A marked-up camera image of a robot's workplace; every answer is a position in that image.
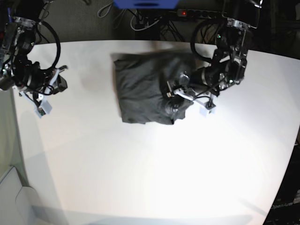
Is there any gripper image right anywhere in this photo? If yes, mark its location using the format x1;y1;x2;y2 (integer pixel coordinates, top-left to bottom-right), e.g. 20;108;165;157
166;67;220;110

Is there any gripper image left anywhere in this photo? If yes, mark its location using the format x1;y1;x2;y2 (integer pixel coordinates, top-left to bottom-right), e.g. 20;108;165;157
0;62;68;109

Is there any dark grey t-shirt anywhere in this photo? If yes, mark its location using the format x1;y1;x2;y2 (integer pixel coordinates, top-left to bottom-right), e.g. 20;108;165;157
114;52;195;125

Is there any black power strip red light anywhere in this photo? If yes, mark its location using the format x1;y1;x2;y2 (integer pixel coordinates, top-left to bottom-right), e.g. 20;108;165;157
176;9;222;19

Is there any blue box at top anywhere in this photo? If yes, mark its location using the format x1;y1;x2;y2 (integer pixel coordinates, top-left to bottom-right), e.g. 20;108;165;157
113;0;179;9

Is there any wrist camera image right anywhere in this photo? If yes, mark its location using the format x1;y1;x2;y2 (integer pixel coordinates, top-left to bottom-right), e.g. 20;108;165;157
199;105;216;117

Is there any white cable on floor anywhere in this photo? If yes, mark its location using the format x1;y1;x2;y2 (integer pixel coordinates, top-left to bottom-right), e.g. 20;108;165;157
130;14;161;31

